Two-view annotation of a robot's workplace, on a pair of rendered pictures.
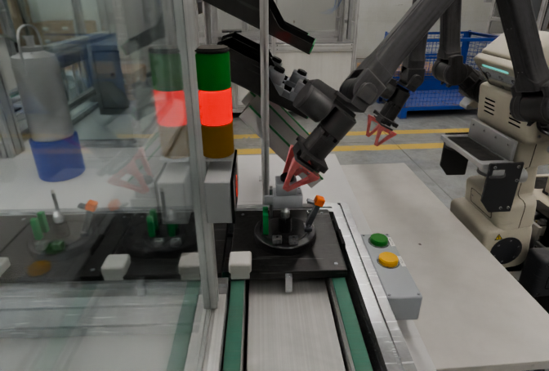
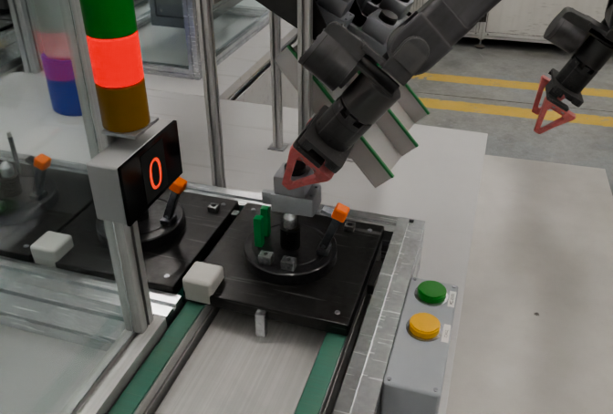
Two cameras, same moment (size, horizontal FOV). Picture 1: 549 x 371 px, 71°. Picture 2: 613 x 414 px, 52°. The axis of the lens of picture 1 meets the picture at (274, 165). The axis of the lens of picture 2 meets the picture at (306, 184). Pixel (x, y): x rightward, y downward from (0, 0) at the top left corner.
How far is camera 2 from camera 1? 0.31 m
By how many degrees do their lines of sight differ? 19
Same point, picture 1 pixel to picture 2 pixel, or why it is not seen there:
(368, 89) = (411, 48)
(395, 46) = not seen: outside the picture
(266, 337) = (198, 388)
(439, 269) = (544, 362)
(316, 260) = (312, 300)
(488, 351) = not seen: outside the picture
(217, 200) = (105, 191)
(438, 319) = not seen: outside the picture
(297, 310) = (260, 366)
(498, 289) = not seen: outside the picture
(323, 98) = (338, 55)
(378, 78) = (440, 31)
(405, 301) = (412, 395)
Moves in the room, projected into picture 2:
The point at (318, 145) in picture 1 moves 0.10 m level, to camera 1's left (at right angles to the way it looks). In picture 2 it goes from (331, 127) to (259, 116)
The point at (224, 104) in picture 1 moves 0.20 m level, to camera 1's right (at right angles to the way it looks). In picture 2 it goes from (118, 58) to (310, 84)
